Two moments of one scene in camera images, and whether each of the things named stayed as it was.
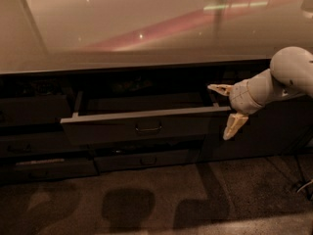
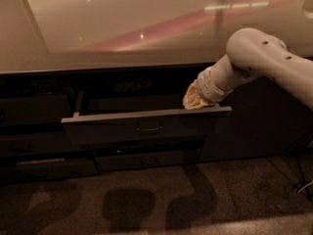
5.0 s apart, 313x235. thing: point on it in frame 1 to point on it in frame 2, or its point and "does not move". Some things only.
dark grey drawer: x=33 y=109 does not move
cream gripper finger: x=235 y=122 to x=193 y=99
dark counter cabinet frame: x=74 y=122 does not move
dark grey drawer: x=182 y=126 does not move
